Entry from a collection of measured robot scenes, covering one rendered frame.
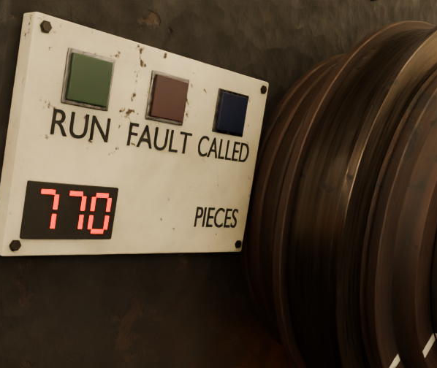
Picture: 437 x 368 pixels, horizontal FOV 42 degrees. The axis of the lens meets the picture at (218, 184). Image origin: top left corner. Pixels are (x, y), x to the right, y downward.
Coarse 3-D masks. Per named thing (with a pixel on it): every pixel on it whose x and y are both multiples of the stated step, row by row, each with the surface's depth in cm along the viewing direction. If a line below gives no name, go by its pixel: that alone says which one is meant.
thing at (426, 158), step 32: (416, 96) 53; (416, 128) 51; (384, 160) 51; (416, 160) 52; (384, 192) 50; (416, 192) 51; (384, 224) 49; (416, 224) 51; (384, 256) 50; (416, 256) 51; (384, 288) 51; (416, 288) 51; (384, 320) 52; (416, 320) 52; (384, 352) 53; (416, 352) 54
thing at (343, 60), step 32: (384, 32) 60; (320, 64) 66; (352, 64) 57; (288, 96) 63; (320, 96) 54; (288, 128) 60; (256, 160) 61; (288, 160) 58; (256, 192) 60; (288, 192) 53; (256, 224) 60; (288, 224) 53; (256, 256) 61; (256, 288) 62; (288, 320) 56; (288, 352) 57
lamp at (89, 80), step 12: (72, 60) 42; (84, 60) 43; (96, 60) 44; (72, 72) 42; (84, 72) 43; (96, 72) 44; (108, 72) 45; (72, 84) 43; (84, 84) 43; (96, 84) 44; (108, 84) 45; (72, 96) 43; (84, 96) 43; (96, 96) 44; (108, 96) 45
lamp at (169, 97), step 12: (156, 84) 48; (168, 84) 49; (180, 84) 50; (156, 96) 48; (168, 96) 49; (180, 96) 50; (156, 108) 48; (168, 108) 49; (180, 108) 50; (180, 120) 50
